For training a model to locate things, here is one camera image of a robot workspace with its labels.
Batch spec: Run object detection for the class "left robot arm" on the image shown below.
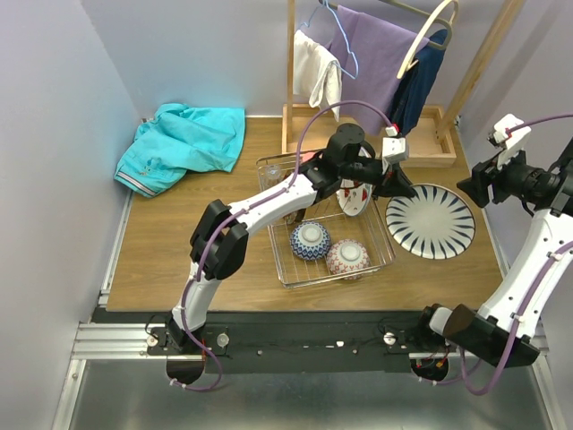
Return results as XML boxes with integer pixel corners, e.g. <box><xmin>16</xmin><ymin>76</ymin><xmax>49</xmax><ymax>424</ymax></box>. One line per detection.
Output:
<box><xmin>167</xmin><ymin>123</ymin><xmax>414</xmax><ymax>354</ymax></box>

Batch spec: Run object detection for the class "white blue striped plate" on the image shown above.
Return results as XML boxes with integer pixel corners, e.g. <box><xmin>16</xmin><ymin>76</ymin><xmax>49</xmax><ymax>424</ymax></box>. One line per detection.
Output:
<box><xmin>385</xmin><ymin>184</ymin><xmax>476</xmax><ymax>260</ymax></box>

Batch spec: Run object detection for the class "watermelon pattern plate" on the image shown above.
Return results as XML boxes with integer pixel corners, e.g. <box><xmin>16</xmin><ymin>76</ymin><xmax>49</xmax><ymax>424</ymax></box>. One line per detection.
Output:
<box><xmin>336</xmin><ymin>147</ymin><xmax>374</xmax><ymax>217</ymax></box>

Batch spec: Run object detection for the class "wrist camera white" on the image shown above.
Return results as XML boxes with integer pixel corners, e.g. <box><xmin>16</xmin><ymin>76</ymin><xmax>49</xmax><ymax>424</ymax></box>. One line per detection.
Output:
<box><xmin>381</xmin><ymin>125</ymin><xmax>409</xmax><ymax>165</ymax></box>
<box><xmin>488</xmin><ymin>114</ymin><xmax>531</xmax><ymax>170</ymax></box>

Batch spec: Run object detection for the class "purple cloth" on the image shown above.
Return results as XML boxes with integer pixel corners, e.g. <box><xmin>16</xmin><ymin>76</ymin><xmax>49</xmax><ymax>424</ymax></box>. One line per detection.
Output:
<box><xmin>329</xmin><ymin>5</ymin><xmax>416</xmax><ymax>135</ymax></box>

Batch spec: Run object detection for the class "light blue wire hanger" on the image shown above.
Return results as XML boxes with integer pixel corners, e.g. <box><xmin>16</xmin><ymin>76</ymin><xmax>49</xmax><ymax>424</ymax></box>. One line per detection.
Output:
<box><xmin>296</xmin><ymin>1</ymin><xmax>359</xmax><ymax>80</ymax></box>

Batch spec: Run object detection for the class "red patterned bowl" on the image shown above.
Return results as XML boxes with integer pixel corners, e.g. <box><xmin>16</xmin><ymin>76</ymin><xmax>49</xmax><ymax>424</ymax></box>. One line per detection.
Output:
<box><xmin>289</xmin><ymin>221</ymin><xmax>331</xmax><ymax>261</ymax></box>

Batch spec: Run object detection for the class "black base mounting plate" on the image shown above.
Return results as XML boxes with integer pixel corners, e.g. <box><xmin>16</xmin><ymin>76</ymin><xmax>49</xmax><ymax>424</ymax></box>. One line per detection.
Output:
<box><xmin>147</xmin><ymin>311</ymin><xmax>458</xmax><ymax>374</ymax></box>

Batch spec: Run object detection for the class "turquoise shirt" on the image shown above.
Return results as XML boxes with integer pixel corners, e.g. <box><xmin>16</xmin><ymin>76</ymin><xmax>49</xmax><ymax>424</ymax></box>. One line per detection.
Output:
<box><xmin>114</xmin><ymin>103</ymin><xmax>246</xmax><ymax>198</ymax></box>

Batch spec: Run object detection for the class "blue patterned bowl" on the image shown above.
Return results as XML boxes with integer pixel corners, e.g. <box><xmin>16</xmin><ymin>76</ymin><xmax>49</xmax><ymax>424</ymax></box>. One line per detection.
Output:
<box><xmin>326</xmin><ymin>239</ymin><xmax>370</xmax><ymax>280</ymax></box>

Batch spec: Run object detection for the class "wooden hanger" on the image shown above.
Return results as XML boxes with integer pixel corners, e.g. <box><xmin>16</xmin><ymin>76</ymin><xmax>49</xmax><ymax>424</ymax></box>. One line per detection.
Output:
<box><xmin>397</xmin><ymin>0</ymin><xmax>459</xmax><ymax>80</ymax></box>

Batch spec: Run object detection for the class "pink plastic cup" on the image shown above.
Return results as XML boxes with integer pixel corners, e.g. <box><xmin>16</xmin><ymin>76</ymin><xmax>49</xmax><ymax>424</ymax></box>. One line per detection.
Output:
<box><xmin>301</xmin><ymin>152</ymin><xmax>320</xmax><ymax>163</ymax></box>

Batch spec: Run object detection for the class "aluminium frame rail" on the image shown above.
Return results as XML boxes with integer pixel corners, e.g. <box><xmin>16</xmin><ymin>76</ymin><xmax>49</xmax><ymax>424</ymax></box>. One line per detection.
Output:
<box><xmin>54</xmin><ymin>312</ymin><xmax>557</xmax><ymax>429</ymax></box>

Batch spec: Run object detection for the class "navy garment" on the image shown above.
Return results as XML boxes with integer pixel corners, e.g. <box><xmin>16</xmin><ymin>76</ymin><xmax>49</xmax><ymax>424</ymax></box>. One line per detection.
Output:
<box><xmin>388</xmin><ymin>44</ymin><xmax>445</xmax><ymax>136</ymax></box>

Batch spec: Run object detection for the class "clear drinking glass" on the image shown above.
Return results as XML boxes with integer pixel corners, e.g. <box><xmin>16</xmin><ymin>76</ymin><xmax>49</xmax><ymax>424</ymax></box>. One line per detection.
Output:
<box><xmin>261</xmin><ymin>164</ymin><xmax>283</xmax><ymax>190</ymax></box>

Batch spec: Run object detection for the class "white cloth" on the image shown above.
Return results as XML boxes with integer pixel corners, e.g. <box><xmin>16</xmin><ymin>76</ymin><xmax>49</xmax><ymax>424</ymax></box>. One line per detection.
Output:
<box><xmin>293</xmin><ymin>30</ymin><xmax>342</xmax><ymax>109</ymax></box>

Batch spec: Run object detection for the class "wooden clothes rack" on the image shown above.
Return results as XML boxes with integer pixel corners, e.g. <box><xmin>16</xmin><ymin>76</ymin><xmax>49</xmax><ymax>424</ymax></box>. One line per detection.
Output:
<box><xmin>280</xmin><ymin>0</ymin><xmax>526</xmax><ymax>169</ymax></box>

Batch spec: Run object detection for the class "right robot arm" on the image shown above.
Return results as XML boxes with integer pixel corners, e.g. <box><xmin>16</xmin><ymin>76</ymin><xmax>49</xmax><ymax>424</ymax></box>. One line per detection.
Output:
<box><xmin>411</xmin><ymin>145</ymin><xmax>572</xmax><ymax>368</ymax></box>

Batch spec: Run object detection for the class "wire dish rack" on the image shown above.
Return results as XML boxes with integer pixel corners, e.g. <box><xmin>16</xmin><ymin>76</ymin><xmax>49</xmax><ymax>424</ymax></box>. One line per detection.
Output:
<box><xmin>255</xmin><ymin>147</ymin><xmax>397</xmax><ymax>290</ymax></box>

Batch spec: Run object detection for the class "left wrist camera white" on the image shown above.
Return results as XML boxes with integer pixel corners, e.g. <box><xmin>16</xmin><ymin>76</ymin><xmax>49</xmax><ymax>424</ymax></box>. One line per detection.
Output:
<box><xmin>381</xmin><ymin>125</ymin><xmax>409</xmax><ymax>165</ymax></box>

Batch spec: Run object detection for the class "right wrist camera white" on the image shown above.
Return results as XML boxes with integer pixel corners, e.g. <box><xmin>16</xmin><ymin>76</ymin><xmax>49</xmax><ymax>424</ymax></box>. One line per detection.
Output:
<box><xmin>488</xmin><ymin>114</ymin><xmax>531</xmax><ymax>170</ymax></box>

